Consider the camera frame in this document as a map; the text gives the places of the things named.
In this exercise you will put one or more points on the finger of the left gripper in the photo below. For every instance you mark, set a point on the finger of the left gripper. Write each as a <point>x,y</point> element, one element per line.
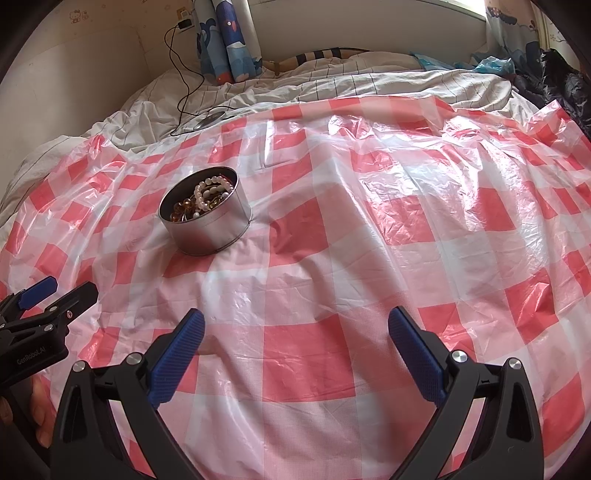
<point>59,314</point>
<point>16,304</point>

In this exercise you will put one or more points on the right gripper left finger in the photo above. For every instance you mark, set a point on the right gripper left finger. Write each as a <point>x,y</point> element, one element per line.
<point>86,441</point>

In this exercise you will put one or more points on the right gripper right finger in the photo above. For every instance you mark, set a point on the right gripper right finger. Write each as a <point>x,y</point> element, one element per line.
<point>507,442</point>

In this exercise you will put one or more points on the jewelry pile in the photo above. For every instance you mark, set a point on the jewelry pile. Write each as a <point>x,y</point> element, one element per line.
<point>195,198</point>

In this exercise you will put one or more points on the person left hand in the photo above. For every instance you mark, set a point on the person left hand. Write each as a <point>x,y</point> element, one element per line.
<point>40,409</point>

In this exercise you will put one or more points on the round silver metal tin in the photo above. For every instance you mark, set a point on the round silver metal tin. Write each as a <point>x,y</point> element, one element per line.
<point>216,230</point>

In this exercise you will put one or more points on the white headboard panel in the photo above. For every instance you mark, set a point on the white headboard panel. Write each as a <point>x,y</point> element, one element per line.
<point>65,90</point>

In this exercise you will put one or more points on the red white checkered plastic sheet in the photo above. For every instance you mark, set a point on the red white checkered plastic sheet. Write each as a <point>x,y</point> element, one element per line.
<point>477,224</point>

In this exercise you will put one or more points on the white striped duvet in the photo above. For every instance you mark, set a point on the white striped duvet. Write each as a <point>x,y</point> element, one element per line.
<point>150,114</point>

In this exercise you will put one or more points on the round grey charger pad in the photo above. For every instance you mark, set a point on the round grey charger pad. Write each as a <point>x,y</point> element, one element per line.
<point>209,119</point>

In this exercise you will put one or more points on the blue cartoon curtain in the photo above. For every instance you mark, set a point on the blue cartoon curtain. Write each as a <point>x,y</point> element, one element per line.
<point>227,44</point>

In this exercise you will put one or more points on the striped pillow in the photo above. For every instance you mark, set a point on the striped pillow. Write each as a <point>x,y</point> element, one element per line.
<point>292,63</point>

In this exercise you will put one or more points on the black jacket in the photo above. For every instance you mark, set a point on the black jacket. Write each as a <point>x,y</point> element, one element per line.
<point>550,78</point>

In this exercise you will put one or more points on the blue plastic bag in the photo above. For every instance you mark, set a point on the blue plastic bag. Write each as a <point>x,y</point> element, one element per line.
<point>489,65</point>

